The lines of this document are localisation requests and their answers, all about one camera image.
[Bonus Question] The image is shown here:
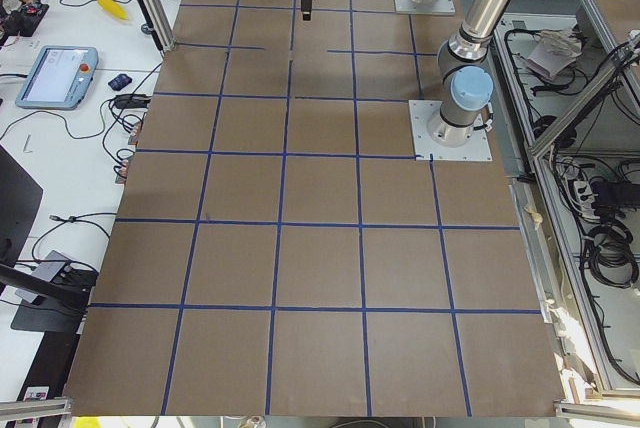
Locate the yellow toy corn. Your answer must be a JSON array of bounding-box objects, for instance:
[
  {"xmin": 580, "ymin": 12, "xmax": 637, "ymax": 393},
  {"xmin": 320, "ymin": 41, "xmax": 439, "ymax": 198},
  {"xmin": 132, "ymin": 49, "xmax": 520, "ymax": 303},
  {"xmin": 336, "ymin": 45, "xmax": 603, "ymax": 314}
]
[{"xmin": 96, "ymin": 0, "xmax": 129, "ymax": 21}]

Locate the near teach pendant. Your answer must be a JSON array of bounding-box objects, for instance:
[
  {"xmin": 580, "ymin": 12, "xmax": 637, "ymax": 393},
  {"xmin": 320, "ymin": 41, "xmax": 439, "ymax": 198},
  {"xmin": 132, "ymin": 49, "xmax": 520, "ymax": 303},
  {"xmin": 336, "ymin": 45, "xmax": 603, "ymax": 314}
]
[{"xmin": 15, "ymin": 45, "xmax": 99, "ymax": 110}]

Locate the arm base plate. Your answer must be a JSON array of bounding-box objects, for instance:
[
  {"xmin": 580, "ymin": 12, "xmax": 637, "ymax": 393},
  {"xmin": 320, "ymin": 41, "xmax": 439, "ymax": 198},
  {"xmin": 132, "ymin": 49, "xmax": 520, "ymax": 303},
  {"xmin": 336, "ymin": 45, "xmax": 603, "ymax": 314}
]
[
  {"xmin": 409, "ymin": 100, "xmax": 492, "ymax": 162},
  {"xmin": 394, "ymin": 0, "xmax": 455, "ymax": 16}
]

